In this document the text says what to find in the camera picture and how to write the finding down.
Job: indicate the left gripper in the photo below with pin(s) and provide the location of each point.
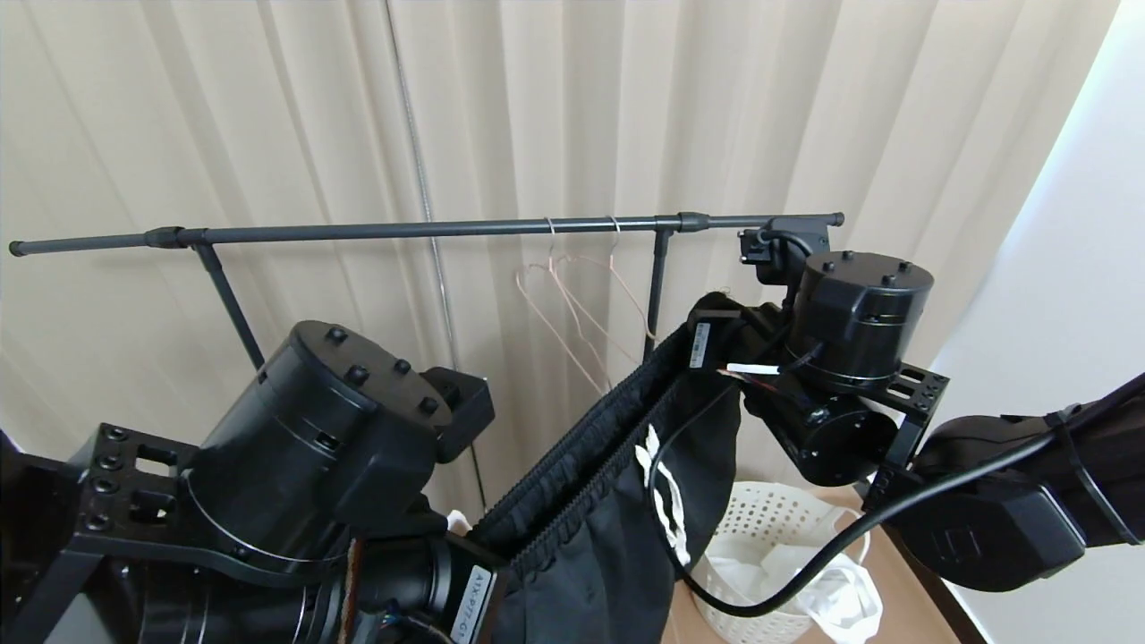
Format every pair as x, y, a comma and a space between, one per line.
447, 586

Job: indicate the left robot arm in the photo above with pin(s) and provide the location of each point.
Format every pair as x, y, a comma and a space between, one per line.
295, 465

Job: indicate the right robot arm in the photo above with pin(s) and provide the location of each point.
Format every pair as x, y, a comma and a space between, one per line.
859, 322

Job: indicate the beige curtain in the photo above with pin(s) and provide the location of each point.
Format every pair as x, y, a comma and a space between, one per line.
268, 107

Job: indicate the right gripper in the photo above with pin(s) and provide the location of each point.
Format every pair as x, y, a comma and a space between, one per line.
729, 335

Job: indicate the white garment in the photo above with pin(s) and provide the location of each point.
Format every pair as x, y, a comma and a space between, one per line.
841, 595

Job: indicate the white laundry basket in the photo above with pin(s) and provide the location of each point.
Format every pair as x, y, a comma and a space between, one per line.
760, 519

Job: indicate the black shorts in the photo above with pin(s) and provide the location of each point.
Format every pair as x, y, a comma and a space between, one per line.
581, 555

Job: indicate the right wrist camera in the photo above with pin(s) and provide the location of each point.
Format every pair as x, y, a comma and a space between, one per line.
787, 246

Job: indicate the black clothes rack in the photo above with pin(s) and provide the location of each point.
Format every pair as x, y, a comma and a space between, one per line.
358, 230

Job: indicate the pink clothes hanger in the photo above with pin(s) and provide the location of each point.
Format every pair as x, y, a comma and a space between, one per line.
556, 333
626, 288

